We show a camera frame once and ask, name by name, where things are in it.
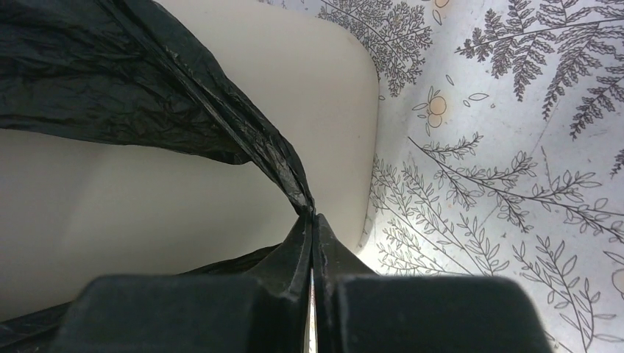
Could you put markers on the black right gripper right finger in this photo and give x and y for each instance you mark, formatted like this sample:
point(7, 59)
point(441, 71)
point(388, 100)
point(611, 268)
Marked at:
point(358, 310)

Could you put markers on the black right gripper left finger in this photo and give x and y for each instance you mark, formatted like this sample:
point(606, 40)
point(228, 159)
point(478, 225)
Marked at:
point(264, 309)

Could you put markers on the black plastic trash bag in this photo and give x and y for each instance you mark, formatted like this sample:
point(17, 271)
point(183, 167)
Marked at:
point(129, 73)

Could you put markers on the beige plastic trash bin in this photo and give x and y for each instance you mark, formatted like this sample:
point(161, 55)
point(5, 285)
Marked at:
point(72, 211)

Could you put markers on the floral patterned table mat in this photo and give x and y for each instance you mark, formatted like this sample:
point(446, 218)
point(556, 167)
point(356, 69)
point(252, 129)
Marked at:
point(500, 150)

